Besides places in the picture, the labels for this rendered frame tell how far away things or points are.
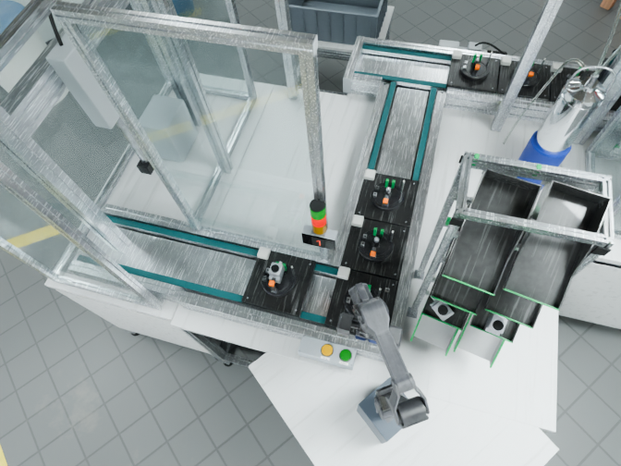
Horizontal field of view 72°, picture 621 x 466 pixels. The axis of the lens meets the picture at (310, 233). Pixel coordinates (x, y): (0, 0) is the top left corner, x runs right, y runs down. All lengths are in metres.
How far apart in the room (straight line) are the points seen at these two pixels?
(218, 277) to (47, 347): 1.60
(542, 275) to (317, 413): 0.94
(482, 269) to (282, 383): 0.91
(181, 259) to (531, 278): 1.35
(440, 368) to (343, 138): 1.18
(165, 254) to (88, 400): 1.26
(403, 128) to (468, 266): 1.18
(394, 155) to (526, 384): 1.10
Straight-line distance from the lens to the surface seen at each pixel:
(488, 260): 1.17
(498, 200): 1.19
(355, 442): 1.69
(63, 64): 1.56
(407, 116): 2.26
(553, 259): 1.21
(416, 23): 4.38
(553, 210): 1.22
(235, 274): 1.83
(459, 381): 1.77
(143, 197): 2.24
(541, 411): 1.84
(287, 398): 1.72
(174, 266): 1.92
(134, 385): 2.85
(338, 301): 1.67
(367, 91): 2.41
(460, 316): 1.46
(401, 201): 1.87
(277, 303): 1.69
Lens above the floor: 2.55
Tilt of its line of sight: 62 degrees down
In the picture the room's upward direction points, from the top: 8 degrees counter-clockwise
